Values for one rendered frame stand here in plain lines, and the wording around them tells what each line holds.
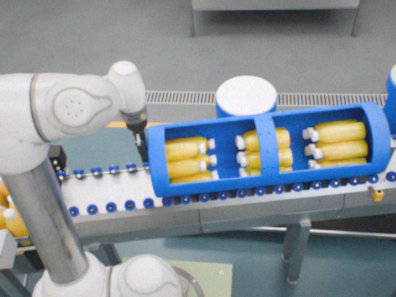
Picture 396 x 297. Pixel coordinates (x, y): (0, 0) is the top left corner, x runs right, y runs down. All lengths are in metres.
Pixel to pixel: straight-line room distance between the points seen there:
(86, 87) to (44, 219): 0.35
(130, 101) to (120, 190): 0.57
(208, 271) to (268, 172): 0.42
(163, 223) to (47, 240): 0.82
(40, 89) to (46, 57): 3.58
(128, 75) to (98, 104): 0.55
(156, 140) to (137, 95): 0.26
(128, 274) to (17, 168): 0.44
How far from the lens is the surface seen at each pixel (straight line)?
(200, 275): 1.43
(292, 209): 1.82
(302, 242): 2.18
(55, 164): 1.96
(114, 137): 3.36
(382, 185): 1.88
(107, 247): 2.32
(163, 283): 1.16
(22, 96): 0.81
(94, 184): 1.88
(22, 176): 0.92
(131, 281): 1.15
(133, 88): 1.33
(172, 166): 1.60
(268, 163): 1.56
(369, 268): 2.73
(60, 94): 0.76
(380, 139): 1.66
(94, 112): 0.76
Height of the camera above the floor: 2.36
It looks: 49 degrees down
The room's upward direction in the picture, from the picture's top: 6 degrees counter-clockwise
